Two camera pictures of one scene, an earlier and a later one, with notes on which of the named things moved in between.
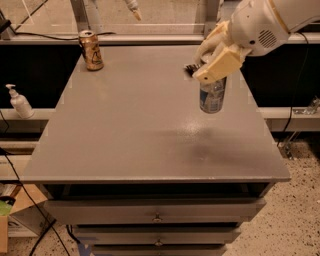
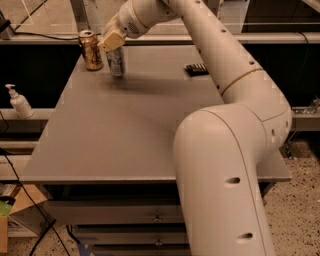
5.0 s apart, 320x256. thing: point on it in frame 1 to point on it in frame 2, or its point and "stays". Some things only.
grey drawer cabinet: [129, 159] stays
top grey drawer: [153, 210] stays
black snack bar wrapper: [189, 69] stays
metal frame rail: [125, 39] stays
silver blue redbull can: [212, 96] to [116, 59]
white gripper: [256, 27] to [126, 22]
